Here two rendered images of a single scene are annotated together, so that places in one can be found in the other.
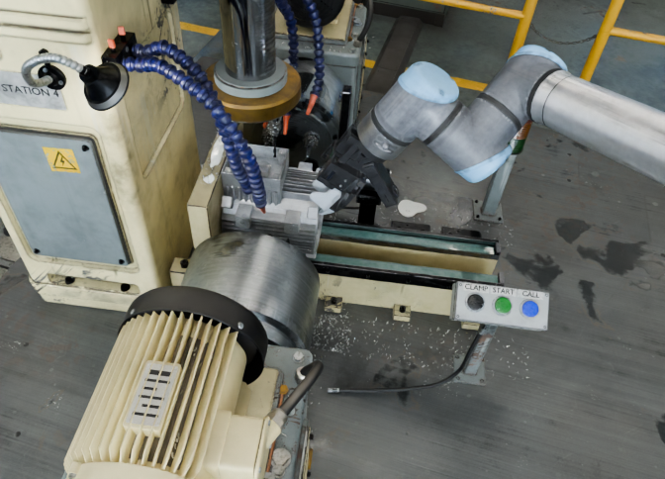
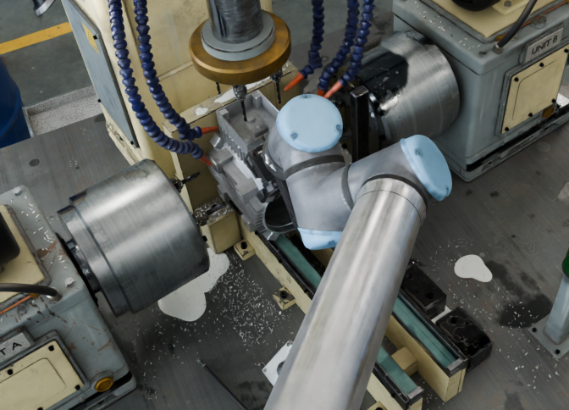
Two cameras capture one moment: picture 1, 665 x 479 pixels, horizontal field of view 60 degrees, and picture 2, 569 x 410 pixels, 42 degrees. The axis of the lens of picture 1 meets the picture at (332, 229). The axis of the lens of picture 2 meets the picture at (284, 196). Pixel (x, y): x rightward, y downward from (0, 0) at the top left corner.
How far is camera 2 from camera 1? 0.90 m
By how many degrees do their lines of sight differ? 39
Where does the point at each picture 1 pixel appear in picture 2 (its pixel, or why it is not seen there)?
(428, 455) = not seen: outside the picture
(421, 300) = not seen: hidden behind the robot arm
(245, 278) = (113, 203)
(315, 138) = not seen: hidden behind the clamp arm
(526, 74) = (376, 165)
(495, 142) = (326, 217)
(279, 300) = (121, 237)
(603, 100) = (356, 232)
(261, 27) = not seen: outside the picture
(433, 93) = (284, 132)
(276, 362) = (56, 274)
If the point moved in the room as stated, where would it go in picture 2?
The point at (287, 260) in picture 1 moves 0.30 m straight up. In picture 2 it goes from (163, 213) to (119, 84)
